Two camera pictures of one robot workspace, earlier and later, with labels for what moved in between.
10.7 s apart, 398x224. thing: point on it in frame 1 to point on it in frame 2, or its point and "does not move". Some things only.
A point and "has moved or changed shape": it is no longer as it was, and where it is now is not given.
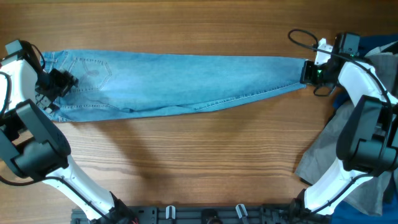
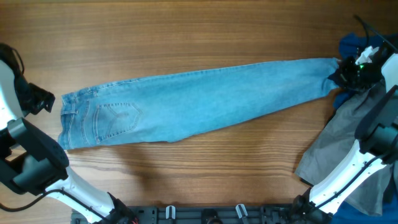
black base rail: [250, 213] does not move
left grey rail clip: [170, 212] does not move
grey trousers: [322, 155] does not move
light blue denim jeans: [116, 83] has moved or changed shape
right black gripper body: [310, 72] to [347, 76]
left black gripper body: [62, 82] to [38, 99]
